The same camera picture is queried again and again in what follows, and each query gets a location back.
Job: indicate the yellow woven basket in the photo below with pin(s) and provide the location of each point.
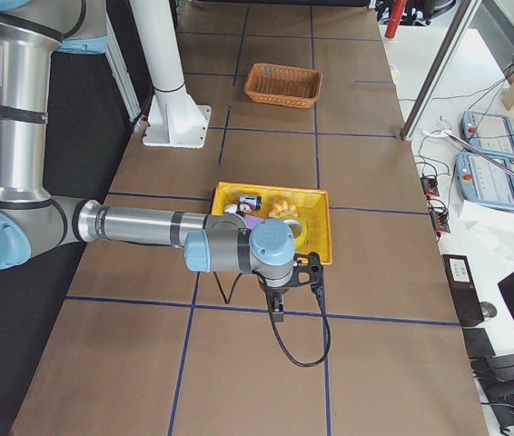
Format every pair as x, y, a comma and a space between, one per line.
309, 206

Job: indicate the upper teach pendant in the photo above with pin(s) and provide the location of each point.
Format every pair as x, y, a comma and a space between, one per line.
490, 133

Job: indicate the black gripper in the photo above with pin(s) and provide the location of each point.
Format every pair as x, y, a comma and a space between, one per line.
275, 291

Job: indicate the aluminium frame post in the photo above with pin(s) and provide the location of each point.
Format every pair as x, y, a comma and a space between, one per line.
450, 44

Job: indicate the red cylinder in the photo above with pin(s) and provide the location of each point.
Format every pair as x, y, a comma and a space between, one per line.
396, 12

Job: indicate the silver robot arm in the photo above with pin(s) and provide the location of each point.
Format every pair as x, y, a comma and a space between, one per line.
32, 221

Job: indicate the small dark can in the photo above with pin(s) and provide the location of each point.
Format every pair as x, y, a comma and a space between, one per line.
250, 202

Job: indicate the teach pendant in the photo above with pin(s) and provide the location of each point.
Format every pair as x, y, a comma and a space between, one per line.
490, 133
484, 183

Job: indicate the yellow tape roll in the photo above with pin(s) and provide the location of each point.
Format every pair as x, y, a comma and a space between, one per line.
299, 230

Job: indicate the black orange power adapter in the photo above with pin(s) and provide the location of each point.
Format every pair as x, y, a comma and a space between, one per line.
438, 211

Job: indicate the brown wicker basket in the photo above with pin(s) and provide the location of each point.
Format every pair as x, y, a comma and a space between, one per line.
283, 85

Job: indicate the purple foam block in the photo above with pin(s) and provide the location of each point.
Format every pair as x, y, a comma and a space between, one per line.
252, 221

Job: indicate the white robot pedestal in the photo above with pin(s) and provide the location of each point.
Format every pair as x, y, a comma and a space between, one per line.
175, 119

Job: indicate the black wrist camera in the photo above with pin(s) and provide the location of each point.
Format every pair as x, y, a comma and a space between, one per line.
308, 270

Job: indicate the lower teach pendant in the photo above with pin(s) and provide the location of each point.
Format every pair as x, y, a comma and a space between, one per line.
484, 183

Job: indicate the black box with label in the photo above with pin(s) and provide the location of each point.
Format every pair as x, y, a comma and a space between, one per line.
462, 290

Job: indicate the toy croissant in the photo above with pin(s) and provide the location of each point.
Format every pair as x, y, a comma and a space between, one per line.
283, 209

